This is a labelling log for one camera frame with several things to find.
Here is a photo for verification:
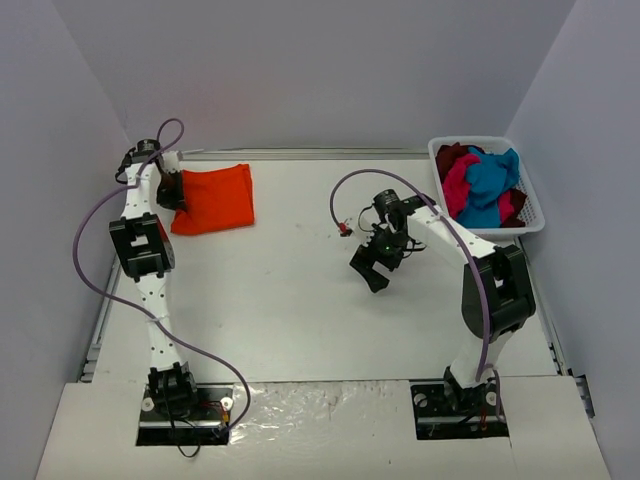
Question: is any orange t shirt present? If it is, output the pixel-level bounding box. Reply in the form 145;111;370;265
170;164;255;236

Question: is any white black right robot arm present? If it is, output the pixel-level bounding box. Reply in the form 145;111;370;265
350;189;536;413

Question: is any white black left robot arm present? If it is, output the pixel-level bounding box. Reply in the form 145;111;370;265
109;139;202;419

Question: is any pink t shirt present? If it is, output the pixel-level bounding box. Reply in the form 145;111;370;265
442;154;527;228

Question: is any dark red t shirt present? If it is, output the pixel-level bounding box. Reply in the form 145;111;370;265
436;142;471;181

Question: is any blue t shirt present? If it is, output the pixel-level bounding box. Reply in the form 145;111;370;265
458;146;520;229

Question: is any white plastic laundry basket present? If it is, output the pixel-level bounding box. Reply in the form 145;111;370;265
428;136;545;240

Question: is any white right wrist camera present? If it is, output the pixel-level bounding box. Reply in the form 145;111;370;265
338;210;374;245

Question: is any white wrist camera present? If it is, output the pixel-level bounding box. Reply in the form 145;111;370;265
338;210;374;245
162;150;183;174

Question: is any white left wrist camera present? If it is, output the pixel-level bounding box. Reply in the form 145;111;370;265
162;150;183;174

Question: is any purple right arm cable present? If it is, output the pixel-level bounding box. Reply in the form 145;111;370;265
329;168;503;419

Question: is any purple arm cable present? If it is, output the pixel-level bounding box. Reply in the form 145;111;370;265
329;168;503;419
72;117;252;434

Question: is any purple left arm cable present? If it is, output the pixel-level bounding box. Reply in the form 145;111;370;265
72;117;252;434

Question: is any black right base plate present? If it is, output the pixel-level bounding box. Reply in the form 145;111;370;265
410;380;509;441

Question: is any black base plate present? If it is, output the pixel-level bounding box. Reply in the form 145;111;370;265
410;380;509;441
136;384;234;447

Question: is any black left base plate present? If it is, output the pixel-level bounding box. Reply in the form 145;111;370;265
136;384;234;447

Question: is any thin black cable loop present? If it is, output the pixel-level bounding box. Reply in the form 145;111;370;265
171;424;203;459

